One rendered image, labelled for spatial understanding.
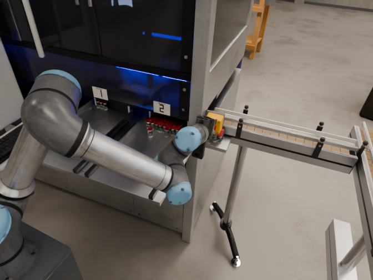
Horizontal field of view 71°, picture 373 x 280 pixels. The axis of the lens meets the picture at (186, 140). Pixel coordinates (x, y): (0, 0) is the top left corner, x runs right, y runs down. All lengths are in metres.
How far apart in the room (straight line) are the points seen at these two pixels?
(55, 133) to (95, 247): 1.42
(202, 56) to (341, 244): 1.07
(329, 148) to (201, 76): 0.67
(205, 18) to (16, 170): 0.78
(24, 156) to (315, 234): 1.92
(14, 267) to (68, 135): 0.52
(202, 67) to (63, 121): 0.62
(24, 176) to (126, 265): 1.12
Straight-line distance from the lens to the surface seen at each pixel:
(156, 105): 1.24
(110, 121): 1.42
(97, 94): 1.42
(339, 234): 1.54
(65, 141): 0.63
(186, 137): 0.80
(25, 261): 1.03
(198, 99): 1.14
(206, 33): 1.03
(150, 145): 1.23
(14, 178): 0.93
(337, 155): 1.33
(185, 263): 1.86
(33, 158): 0.86
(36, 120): 0.65
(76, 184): 2.08
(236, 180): 1.55
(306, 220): 2.27
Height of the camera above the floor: 1.65
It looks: 38 degrees down
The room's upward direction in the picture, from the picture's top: 3 degrees clockwise
